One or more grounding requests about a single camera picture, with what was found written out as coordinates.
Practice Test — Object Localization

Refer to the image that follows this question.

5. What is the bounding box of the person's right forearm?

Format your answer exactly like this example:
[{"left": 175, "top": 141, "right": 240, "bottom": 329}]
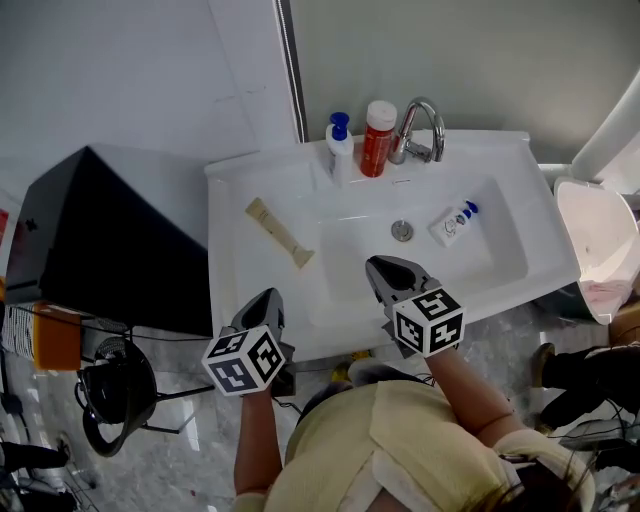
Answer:
[{"left": 424, "top": 345, "right": 526, "bottom": 444}]

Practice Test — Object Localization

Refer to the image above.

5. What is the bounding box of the white tube blue cap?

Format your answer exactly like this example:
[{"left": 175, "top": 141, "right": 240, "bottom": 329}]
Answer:
[{"left": 427, "top": 199, "right": 480, "bottom": 249}]

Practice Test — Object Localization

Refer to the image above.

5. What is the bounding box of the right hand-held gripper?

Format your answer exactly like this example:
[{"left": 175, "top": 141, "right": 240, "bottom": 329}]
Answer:
[{"left": 364, "top": 254, "right": 466, "bottom": 360}]

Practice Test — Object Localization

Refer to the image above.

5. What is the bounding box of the person's pale yellow shirt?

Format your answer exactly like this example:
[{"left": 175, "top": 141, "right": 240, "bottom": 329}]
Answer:
[{"left": 234, "top": 380, "right": 597, "bottom": 512}]

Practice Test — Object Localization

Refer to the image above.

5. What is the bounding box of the white vanity cabinet with sink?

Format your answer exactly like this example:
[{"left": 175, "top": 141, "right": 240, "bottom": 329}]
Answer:
[{"left": 203, "top": 128, "right": 585, "bottom": 363}]

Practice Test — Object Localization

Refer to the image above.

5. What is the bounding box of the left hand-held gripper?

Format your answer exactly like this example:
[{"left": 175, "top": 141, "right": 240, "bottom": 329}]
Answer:
[{"left": 201, "top": 288, "right": 296, "bottom": 398}]

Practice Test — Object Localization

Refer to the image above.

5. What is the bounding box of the white and green bathtub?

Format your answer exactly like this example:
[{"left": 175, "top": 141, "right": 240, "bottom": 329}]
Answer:
[{"left": 551, "top": 176, "right": 640, "bottom": 327}]

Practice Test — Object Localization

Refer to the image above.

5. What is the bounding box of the white pump bottle blue nozzle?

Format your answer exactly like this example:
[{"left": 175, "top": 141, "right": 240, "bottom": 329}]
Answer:
[{"left": 325, "top": 111, "right": 356, "bottom": 187}]

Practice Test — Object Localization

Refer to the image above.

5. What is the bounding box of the cream cosmetic tube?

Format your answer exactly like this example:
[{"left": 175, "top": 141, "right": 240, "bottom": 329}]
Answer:
[{"left": 244, "top": 197, "right": 317, "bottom": 270}]

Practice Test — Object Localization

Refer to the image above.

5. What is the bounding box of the clear water barrel red label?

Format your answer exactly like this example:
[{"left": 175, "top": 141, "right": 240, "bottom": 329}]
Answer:
[{"left": 0, "top": 189, "right": 24, "bottom": 281}]

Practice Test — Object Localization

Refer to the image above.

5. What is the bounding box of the chrome faucet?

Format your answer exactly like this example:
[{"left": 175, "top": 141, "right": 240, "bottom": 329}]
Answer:
[{"left": 388, "top": 96, "right": 447, "bottom": 166}]

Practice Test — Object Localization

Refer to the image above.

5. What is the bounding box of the black glass-door fridge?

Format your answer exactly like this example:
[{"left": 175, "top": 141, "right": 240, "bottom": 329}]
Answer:
[{"left": 4, "top": 144, "right": 214, "bottom": 338}]

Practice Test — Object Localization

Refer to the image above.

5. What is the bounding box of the orange sofa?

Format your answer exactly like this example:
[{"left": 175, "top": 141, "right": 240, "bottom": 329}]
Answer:
[{"left": 31, "top": 302, "right": 85, "bottom": 372}]

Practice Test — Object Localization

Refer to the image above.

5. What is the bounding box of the white window frame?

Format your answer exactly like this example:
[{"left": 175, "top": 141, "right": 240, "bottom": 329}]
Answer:
[{"left": 537, "top": 68, "right": 640, "bottom": 197}]

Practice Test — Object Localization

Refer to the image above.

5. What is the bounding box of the black bag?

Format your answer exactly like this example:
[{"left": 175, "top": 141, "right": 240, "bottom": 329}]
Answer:
[{"left": 79, "top": 359, "right": 151, "bottom": 426}]

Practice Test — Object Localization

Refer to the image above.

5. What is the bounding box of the black metal-leg chair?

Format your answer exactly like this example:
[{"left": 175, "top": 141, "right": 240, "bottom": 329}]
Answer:
[{"left": 74, "top": 319, "right": 217, "bottom": 459}]

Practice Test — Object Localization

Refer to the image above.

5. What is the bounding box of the striped black and white cushion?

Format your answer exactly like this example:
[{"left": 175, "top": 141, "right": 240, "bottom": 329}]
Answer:
[{"left": 1, "top": 304, "right": 37, "bottom": 359}]

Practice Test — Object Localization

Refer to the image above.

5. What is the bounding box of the pink cloth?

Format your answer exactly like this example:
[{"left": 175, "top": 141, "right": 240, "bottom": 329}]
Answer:
[{"left": 581, "top": 278, "right": 635, "bottom": 302}]

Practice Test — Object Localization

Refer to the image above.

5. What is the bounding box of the person's left forearm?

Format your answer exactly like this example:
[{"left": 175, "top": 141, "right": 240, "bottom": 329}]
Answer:
[{"left": 232, "top": 392, "right": 284, "bottom": 497}]

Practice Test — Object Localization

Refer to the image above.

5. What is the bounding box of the red bottle with white cap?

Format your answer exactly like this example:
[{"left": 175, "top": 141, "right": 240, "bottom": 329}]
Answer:
[{"left": 359, "top": 100, "right": 399, "bottom": 179}]

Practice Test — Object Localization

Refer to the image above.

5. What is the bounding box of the cardboard box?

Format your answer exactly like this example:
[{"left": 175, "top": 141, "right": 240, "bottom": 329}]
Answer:
[{"left": 608, "top": 294, "right": 640, "bottom": 347}]

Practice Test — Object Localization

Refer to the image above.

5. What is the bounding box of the person's yellow shoe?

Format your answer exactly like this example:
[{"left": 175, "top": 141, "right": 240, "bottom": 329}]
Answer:
[{"left": 331, "top": 349, "right": 375, "bottom": 382}]

